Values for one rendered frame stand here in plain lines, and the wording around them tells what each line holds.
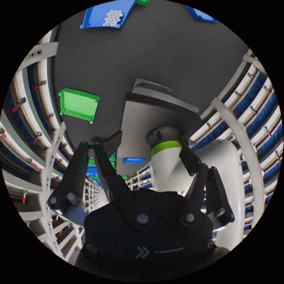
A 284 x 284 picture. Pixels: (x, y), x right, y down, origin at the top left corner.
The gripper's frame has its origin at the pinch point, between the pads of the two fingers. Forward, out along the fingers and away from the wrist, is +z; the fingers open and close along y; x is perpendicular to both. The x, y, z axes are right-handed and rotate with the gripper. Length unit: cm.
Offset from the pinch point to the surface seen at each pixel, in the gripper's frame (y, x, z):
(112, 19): -25, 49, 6
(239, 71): 71, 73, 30
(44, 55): -59, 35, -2
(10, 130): -56, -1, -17
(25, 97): -59, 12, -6
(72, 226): -69, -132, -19
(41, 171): -68, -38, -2
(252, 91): 77, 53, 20
